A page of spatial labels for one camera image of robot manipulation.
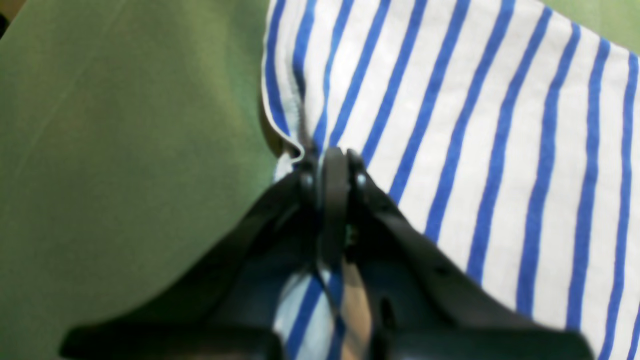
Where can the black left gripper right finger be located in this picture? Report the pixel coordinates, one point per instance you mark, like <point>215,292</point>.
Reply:
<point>422,306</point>

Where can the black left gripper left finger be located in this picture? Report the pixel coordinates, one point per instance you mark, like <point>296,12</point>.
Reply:
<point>223,308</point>

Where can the blue white striped t-shirt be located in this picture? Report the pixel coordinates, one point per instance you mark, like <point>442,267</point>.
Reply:
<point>504,132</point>

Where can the green table cloth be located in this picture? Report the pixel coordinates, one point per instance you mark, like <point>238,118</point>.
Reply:
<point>133,135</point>

